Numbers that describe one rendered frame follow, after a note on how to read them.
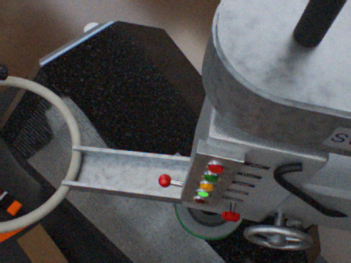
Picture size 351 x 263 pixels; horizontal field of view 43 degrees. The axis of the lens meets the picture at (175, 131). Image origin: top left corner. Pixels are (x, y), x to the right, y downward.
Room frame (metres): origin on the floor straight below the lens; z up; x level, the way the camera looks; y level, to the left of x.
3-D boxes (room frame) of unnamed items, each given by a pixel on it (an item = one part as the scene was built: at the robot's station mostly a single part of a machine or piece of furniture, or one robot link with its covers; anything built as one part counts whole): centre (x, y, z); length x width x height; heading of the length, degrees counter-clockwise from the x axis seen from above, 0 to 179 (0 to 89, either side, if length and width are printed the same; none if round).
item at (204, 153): (0.29, -0.08, 1.37); 0.08 x 0.03 x 0.28; 90
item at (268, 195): (0.41, -0.23, 1.32); 0.36 x 0.22 x 0.45; 90
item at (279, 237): (0.29, -0.27, 1.20); 0.15 x 0.10 x 0.15; 90
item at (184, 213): (0.41, -0.15, 0.84); 0.21 x 0.21 x 0.01
